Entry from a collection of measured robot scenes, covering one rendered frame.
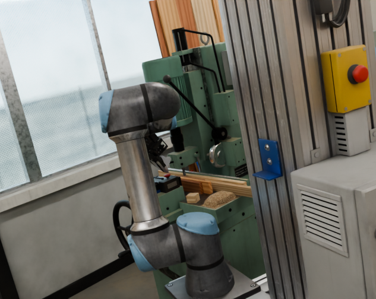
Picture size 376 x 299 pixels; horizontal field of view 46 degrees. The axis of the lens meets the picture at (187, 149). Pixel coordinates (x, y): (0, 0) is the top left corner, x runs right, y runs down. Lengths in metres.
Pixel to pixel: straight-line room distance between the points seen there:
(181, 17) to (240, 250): 2.15
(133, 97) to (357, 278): 0.73
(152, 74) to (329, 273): 1.24
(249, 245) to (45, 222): 1.55
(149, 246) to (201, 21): 2.76
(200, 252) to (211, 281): 0.09
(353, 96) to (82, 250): 2.64
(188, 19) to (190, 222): 2.64
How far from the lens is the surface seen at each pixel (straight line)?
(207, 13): 3.91
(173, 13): 3.61
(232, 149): 2.04
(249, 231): 2.15
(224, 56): 2.11
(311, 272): 1.07
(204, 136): 2.09
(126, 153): 1.27
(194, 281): 1.36
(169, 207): 1.90
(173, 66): 1.96
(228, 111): 2.02
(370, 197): 0.86
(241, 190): 1.85
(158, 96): 1.26
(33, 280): 3.26
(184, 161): 2.06
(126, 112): 1.25
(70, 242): 3.30
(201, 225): 1.28
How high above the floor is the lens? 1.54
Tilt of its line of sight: 13 degrees down
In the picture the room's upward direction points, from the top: 12 degrees counter-clockwise
